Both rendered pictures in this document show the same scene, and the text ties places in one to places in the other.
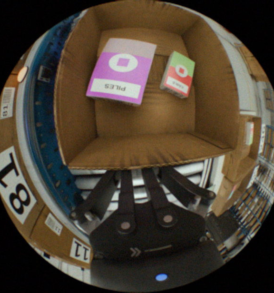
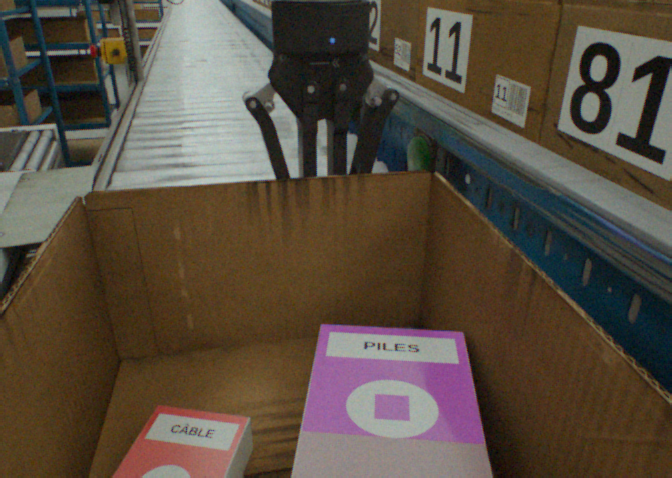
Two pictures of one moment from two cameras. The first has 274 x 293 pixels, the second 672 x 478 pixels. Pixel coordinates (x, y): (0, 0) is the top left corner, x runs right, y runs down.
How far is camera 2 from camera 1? 36 cm
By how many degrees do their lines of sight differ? 48
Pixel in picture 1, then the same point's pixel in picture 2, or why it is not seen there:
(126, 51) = (394, 447)
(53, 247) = (510, 19)
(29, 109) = (657, 274)
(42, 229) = (535, 61)
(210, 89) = (61, 401)
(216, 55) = not seen: outside the picture
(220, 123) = (83, 285)
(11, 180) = (627, 106)
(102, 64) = (453, 398)
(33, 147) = (582, 220)
